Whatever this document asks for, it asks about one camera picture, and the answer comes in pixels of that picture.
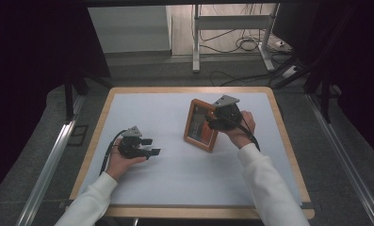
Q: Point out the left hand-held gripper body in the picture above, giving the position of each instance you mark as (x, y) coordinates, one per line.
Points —
(130, 142)

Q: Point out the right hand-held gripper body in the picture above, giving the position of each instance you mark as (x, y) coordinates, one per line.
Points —
(227, 111)

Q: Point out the orange wooden photo frame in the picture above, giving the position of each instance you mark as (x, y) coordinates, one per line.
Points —
(198, 132)

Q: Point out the person's left hand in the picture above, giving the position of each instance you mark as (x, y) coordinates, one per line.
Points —
(120, 164)

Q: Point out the person's right hand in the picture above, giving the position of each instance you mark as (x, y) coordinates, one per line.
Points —
(242, 132)

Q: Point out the white table mat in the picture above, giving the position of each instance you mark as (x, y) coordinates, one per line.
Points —
(175, 175)

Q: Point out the wooden table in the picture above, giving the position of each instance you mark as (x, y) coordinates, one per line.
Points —
(187, 89)

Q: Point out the dark floor grate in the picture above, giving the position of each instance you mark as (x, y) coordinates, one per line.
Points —
(78, 135)

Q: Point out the white power strip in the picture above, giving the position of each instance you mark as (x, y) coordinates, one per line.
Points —
(289, 72)

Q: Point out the black stand leg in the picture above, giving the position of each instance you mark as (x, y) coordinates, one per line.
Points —
(324, 94)
(69, 97)

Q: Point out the white metal desk frame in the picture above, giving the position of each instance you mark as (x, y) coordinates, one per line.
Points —
(231, 22)

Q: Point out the aluminium rail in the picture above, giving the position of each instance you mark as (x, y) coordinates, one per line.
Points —
(46, 175)
(348, 169)

